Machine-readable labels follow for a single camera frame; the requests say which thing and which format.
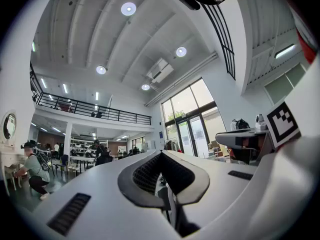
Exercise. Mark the black metal grille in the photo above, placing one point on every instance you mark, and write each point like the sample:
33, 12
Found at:
225, 44

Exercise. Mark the white long table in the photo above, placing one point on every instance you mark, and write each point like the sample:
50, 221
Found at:
80, 159

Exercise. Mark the round ceiling light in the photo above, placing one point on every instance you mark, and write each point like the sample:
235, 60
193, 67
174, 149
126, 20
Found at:
181, 51
145, 87
128, 9
101, 69

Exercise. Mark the white ceiling air conditioner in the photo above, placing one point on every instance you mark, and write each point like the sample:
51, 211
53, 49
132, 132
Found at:
160, 71

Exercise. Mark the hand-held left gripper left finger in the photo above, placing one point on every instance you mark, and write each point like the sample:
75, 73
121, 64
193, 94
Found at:
100, 196

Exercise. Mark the long strip ceiling light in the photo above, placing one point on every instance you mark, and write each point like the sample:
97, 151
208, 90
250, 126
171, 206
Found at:
285, 51

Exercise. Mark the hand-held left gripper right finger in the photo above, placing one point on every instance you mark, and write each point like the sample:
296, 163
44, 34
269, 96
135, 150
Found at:
220, 184

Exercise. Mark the dark blue chair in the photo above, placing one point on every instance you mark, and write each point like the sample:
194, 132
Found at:
64, 160

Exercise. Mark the white metal rack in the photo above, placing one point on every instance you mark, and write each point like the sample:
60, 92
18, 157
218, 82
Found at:
172, 145

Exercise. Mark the black head camera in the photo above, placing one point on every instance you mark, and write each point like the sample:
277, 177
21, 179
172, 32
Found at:
188, 0

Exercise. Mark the black mezzanine railing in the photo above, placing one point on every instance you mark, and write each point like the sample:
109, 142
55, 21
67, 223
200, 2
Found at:
100, 110

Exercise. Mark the frosted interior window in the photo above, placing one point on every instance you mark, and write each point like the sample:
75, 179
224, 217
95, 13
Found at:
277, 89

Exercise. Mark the person's red t-shirt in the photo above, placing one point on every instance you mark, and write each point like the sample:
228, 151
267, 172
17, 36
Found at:
307, 50

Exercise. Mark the oval white framed mirror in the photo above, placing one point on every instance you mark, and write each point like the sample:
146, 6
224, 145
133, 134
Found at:
10, 126

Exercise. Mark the large glass window wall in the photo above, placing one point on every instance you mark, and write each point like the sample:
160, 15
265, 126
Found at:
190, 101

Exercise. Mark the black and white backpack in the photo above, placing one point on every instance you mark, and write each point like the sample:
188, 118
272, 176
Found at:
240, 124

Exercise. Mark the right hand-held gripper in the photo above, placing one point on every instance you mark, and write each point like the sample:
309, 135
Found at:
305, 104

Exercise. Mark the white dressing table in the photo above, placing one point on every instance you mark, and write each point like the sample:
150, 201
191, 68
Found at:
7, 159

